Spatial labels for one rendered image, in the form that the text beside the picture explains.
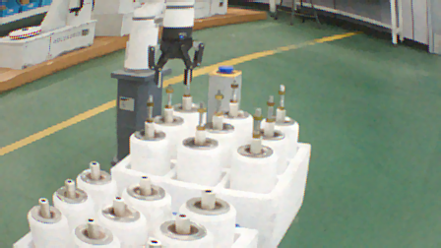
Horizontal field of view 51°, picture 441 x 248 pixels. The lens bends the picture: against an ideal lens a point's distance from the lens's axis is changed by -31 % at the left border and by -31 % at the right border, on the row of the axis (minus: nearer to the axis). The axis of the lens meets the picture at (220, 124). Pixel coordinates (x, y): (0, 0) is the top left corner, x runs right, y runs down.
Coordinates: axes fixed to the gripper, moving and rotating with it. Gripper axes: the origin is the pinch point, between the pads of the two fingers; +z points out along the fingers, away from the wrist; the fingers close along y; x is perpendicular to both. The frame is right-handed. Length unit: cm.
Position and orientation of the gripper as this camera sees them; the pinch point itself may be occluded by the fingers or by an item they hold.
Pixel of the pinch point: (172, 80)
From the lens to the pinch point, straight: 149.1
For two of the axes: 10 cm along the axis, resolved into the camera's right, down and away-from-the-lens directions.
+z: -0.6, 9.5, 3.0
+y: 9.2, -0.6, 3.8
